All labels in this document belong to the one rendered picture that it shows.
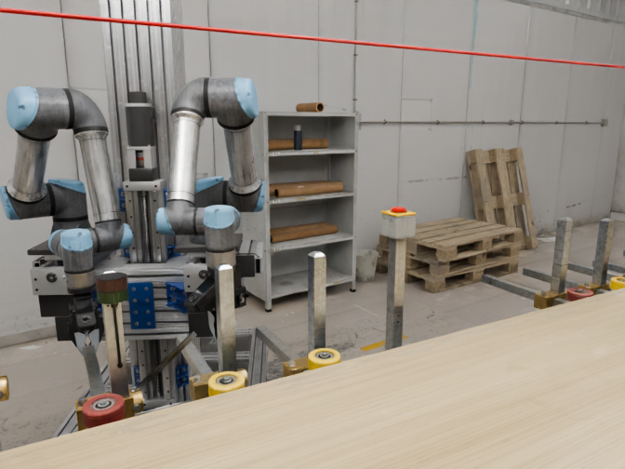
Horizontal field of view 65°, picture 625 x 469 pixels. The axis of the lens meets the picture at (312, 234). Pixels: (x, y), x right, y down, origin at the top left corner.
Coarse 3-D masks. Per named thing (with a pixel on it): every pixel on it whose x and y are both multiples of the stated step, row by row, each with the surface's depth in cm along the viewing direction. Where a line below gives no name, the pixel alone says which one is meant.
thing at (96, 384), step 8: (88, 352) 133; (88, 360) 128; (96, 360) 128; (88, 368) 123; (96, 368) 123; (88, 376) 120; (96, 376) 120; (88, 384) 120; (96, 384) 116; (96, 392) 113; (104, 392) 113
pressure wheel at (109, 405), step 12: (96, 396) 102; (108, 396) 102; (120, 396) 102; (84, 408) 98; (96, 408) 99; (108, 408) 99; (120, 408) 99; (84, 420) 97; (96, 420) 96; (108, 420) 97; (120, 420) 99
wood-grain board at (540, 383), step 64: (512, 320) 144; (576, 320) 144; (256, 384) 108; (320, 384) 108; (384, 384) 108; (448, 384) 108; (512, 384) 108; (576, 384) 108; (64, 448) 87; (128, 448) 87; (192, 448) 87; (256, 448) 87; (320, 448) 87; (384, 448) 87; (448, 448) 87; (512, 448) 87; (576, 448) 87
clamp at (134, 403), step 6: (138, 390) 112; (90, 396) 109; (132, 396) 109; (138, 396) 110; (126, 402) 108; (132, 402) 109; (138, 402) 110; (78, 408) 105; (126, 408) 108; (132, 408) 109; (138, 408) 109; (78, 414) 104; (126, 414) 109; (132, 414) 109; (78, 420) 104; (78, 426) 104; (84, 426) 105
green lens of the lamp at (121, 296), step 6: (126, 288) 100; (102, 294) 97; (108, 294) 97; (114, 294) 97; (120, 294) 98; (126, 294) 100; (102, 300) 97; (108, 300) 97; (114, 300) 98; (120, 300) 98
